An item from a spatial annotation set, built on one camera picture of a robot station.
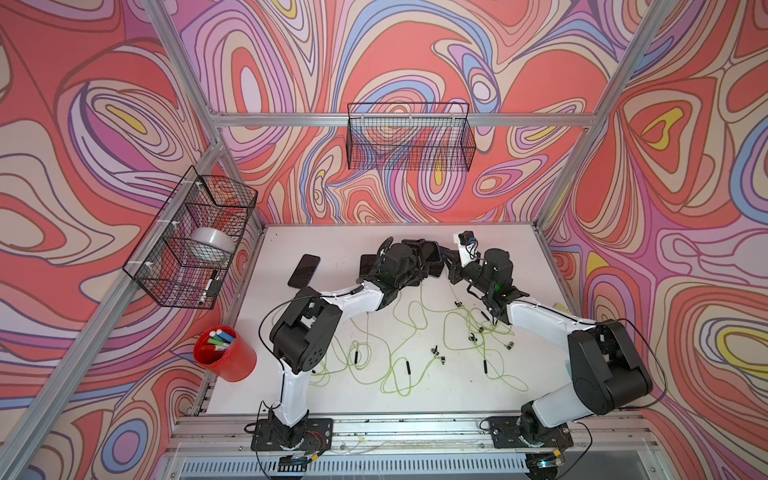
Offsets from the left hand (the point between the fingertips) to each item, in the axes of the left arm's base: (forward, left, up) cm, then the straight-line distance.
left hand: (436, 246), depth 87 cm
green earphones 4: (-16, -8, -21) cm, 27 cm away
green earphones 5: (-18, -20, -20) cm, 33 cm away
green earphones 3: (-32, +11, -21) cm, 40 cm away
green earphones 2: (-24, +24, -20) cm, 40 cm away
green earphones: (-30, +33, -22) cm, 50 cm away
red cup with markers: (-30, +55, -7) cm, 63 cm away
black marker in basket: (-13, +59, +5) cm, 61 cm away
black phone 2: (+9, +22, -19) cm, 31 cm away
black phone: (+5, +45, -20) cm, 50 cm away
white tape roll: (-9, +58, +12) cm, 60 cm away
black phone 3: (+1, 0, -6) cm, 6 cm away
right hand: (-3, -2, -2) cm, 4 cm away
